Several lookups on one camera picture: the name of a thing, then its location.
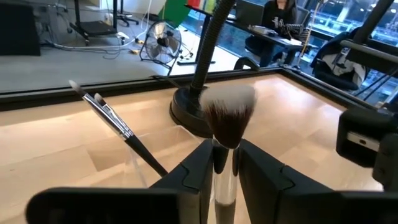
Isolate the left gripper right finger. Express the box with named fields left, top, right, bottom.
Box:
left=238, top=139, right=398, bottom=224

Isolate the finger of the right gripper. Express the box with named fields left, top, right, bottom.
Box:
left=336, top=107, right=398, bottom=192

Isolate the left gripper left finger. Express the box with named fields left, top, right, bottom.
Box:
left=25, top=139, right=214, bottom=224

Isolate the large white-tipped powder brush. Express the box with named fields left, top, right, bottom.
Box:
left=198, top=83, right=258, bottom=224

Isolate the thin black makeup brush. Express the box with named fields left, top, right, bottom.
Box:
left=93, top=92, right=134, bottom=139

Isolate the clear acrylic brush holder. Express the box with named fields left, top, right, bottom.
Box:
left=91, top=124, right=215, bottom=189

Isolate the black chair with clothes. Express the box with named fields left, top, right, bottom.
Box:
left=310, top=27, right=371, bottom=91

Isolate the grey metal crossbar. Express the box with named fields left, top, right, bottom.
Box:
left=339, top=39, right=398, bottom=63

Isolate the black desk lamp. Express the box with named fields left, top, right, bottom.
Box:
left=169, top=0, right=236, bottom=139

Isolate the yellow stick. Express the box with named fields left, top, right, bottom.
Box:
left=301, top=1, right=322, bottom=60

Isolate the white paper sheet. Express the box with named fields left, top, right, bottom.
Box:
left=280, top=36, right=305, bottom=45

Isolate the grey box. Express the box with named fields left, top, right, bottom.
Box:
left=248, top=24, right=278, bottom=37

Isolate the person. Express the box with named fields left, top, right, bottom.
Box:
left=244, top=0, right=309, bottom=68

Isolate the black laptop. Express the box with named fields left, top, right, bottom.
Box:
left=234, top=0, right=266, bottom=28

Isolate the black floor fan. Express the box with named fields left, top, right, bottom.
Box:
left=139, top=20, right=183, bottom=77

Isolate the green board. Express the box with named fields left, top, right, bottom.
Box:
left=157, top=0, right=192, bottom=29

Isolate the black floor stand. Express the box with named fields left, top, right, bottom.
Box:
left=68, top=0, right=119, bottom=39

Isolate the black cabinet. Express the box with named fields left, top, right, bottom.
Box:
left=0, top=2, right=42, bottom=57

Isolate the black frame handle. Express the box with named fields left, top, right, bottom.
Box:
left=233, top=56, right=261, bottom=71

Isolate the black aluminium table frame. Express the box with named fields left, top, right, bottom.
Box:
left=0, top=66, right=379, bottom=112

